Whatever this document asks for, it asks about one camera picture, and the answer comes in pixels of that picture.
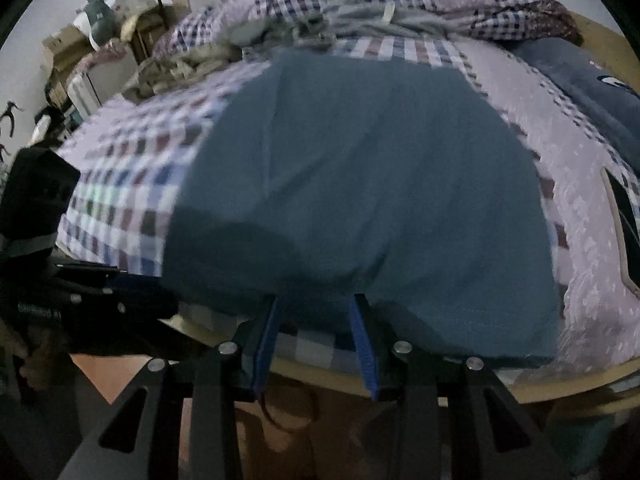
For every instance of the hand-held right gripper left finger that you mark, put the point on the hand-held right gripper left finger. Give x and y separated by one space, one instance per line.
265 340

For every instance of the grey garment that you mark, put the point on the grey garment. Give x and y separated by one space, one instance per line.
250 30

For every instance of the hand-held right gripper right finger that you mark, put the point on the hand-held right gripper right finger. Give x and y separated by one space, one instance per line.
362 345

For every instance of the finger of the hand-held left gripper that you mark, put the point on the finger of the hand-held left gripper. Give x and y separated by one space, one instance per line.
115 300

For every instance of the light blue pants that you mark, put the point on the light blue pants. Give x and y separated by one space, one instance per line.
360 17

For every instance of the brown cardboard box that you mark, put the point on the brown cardboard box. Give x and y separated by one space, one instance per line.
320 435
65 45

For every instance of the teal blue shirt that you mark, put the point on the teal blue shirt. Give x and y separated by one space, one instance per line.
360 185

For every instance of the pink cloth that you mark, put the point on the pink cloth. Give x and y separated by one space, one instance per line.
107 52

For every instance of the person's left hand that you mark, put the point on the person's left hand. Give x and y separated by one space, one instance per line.
42 365

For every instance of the teal storage bin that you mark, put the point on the teal storage bin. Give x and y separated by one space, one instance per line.
585 440

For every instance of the wooden cabinet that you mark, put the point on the wooden cabinet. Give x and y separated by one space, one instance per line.
150 30

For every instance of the wooden bed frame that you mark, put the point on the wooden bed frame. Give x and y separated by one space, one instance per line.
607 45

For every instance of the beige garment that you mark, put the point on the beige garment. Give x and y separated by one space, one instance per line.
175 70

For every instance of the blue printed pillow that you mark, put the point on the blue printed pillow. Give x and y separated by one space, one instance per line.
575 75

